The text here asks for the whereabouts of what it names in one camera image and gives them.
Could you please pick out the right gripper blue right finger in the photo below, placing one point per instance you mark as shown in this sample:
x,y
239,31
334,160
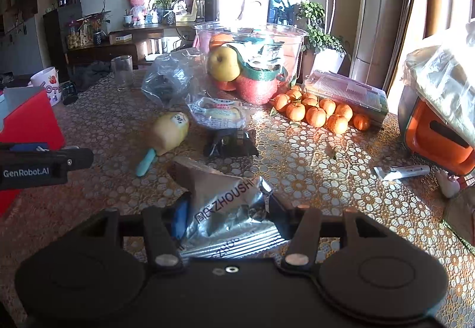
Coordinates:
x,y
284,215

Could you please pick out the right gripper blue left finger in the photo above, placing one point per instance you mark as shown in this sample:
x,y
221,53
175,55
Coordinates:
x,y
175,217

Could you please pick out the silver foil packet stack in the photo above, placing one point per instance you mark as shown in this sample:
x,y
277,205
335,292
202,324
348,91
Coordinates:
x,y
228,216

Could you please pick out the orange grey desktop bin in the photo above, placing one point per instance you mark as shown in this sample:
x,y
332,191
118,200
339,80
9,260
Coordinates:
x,y
425,135

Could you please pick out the red grey cardboard box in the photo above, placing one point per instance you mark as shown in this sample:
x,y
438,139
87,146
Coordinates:
x,y
27,117

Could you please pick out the teal green pen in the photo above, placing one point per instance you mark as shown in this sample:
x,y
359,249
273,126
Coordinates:
x,y
146,162

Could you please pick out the black snack packet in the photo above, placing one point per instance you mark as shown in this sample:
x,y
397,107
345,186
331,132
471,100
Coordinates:
x,y
231,143

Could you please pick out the yellow pear on table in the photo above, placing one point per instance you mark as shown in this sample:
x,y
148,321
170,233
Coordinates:
x,y
168,132

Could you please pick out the white strawberry mug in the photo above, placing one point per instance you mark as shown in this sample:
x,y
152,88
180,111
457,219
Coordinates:
x,y
48,79

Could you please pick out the mandarin orange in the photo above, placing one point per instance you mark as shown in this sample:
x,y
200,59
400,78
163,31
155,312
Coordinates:
x,y
295,111
344,110
337,124
361,122
316,117

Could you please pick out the clear bag with food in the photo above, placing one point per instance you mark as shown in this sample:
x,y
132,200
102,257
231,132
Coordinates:
x,y
214,113

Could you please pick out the white tube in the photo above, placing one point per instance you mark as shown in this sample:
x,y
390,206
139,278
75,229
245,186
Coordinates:
x,y
394,173

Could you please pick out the black cloth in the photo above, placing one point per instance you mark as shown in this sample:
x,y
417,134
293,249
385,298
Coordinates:
x,y
86,76

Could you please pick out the grey plastic bag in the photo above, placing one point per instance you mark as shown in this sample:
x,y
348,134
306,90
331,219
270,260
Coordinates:
x,y
169,77

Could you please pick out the clear flat plastic box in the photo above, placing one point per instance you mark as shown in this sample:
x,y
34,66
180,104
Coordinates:
x,y
363,98

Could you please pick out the clear drinking glass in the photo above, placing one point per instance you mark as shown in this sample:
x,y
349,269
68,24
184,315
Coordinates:
x,y
122,69

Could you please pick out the clear plastic fruit bowl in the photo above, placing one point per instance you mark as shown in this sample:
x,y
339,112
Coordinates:
x,y
268,56

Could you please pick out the yellow apple in bowl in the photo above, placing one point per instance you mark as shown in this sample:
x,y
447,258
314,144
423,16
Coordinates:
x,y
223,64

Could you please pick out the wooden tv cabinet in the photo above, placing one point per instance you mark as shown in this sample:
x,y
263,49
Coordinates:
x,y
142,43

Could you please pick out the pink plush pig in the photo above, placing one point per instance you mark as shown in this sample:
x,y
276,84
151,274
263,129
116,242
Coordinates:
x,y
138,11

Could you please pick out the black speaker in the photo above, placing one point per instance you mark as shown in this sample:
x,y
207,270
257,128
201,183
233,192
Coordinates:
x,y
211,10

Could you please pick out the white plastic bin liner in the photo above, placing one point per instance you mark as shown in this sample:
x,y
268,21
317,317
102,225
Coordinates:
x,y
441,71

